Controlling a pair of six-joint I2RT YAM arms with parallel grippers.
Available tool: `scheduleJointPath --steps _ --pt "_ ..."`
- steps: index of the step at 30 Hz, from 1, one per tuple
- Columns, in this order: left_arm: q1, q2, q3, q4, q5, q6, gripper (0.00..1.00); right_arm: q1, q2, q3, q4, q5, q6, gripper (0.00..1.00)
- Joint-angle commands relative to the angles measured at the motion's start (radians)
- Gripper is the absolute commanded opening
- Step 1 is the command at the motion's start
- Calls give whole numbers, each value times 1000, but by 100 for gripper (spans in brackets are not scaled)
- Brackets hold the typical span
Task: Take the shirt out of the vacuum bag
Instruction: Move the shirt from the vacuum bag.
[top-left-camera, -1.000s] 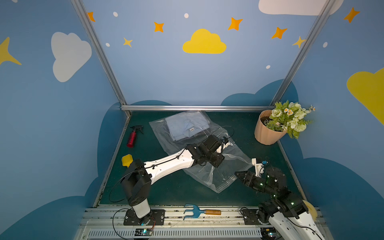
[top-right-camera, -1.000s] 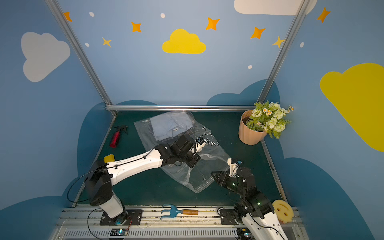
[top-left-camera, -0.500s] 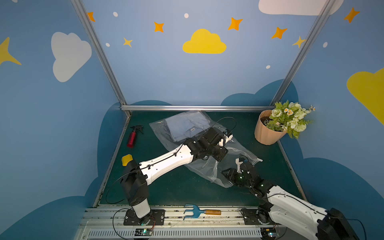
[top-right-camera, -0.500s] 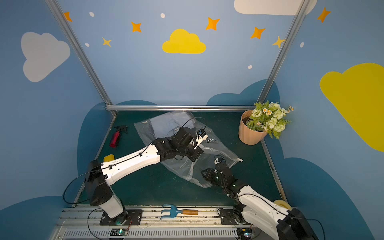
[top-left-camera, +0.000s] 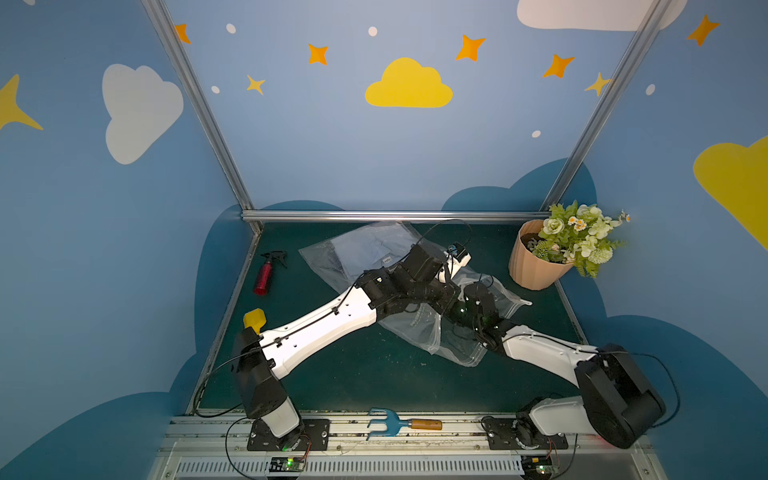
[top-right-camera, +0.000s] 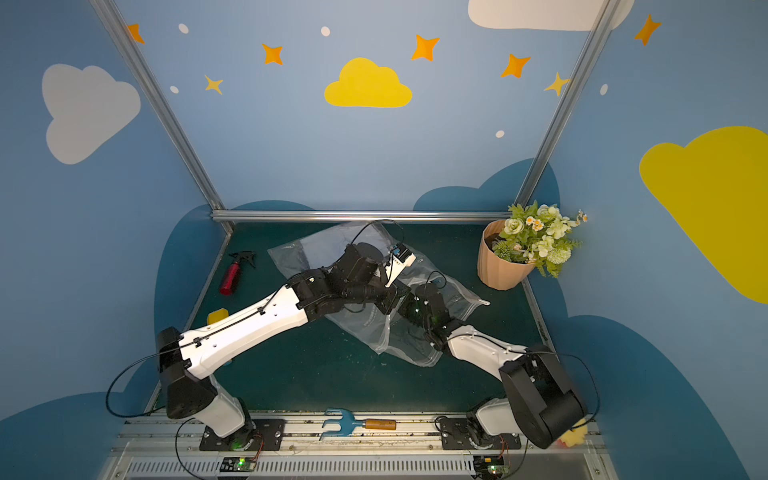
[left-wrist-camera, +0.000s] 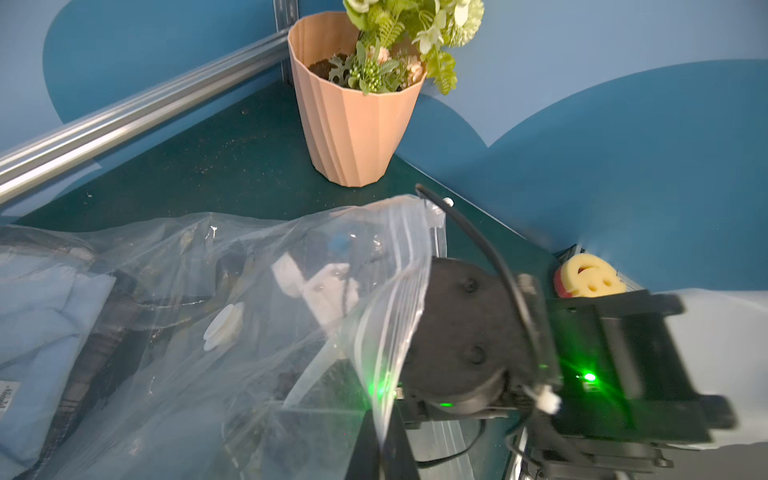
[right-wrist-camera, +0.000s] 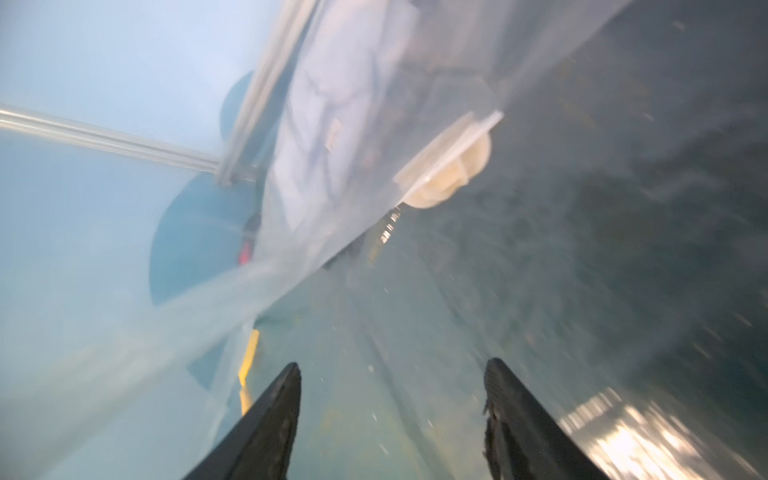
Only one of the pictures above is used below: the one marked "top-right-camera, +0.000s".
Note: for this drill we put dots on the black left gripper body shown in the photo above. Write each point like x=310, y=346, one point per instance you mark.
x=390, y=294

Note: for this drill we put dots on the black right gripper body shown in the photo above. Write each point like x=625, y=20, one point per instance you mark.
x=417, y=294

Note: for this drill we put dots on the clear plastic vacuum bag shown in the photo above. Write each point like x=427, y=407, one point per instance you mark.
x=392, y=333

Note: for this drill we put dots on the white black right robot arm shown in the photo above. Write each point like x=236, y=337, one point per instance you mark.
x=541, y=401

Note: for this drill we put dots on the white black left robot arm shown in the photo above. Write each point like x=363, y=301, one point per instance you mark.
x=187, y=361

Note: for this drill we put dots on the tan ribbed flower pot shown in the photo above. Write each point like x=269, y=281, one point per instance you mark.
x=493, y=271

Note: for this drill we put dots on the white green artificial flowers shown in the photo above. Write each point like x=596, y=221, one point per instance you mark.
x=538, y=235

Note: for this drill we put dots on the yellow toy shovel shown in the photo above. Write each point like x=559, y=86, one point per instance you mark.
x=217, y=316

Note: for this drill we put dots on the right green circuit board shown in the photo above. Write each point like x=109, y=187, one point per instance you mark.
x=489, y=468

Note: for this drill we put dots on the green circuit board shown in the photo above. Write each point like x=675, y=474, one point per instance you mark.
x=238, y=465
x=489, y=468

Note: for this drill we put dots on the yellow smiley sponge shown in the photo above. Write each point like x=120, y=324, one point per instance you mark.
x=575, y=436

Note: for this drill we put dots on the left green circuit board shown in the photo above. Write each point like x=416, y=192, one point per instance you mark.
x=238, y=465

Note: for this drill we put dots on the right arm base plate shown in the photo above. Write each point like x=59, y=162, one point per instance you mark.
x=466, y=434

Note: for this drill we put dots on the blue garden fork wooden handle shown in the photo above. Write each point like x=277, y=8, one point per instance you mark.
x=342, y=423

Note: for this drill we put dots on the aluminium back frame rail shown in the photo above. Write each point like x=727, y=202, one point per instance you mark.
x=296, y=216

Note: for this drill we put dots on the white vented cable duct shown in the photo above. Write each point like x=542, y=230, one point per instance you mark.
x=321, y=466

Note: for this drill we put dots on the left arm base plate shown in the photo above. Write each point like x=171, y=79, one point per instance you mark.
x=256, y=435

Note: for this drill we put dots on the left aluminium corner post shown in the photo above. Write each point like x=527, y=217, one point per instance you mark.
x=113, y=22

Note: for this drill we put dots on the aluminium corner post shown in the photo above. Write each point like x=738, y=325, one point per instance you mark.
x=113, y=22
x=580, y=74

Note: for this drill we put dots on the aluminium front mounting rail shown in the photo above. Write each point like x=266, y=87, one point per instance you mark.
x=415, y=434

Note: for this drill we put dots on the right aluminium corner post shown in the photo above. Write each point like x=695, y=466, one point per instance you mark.
x=580, y=74

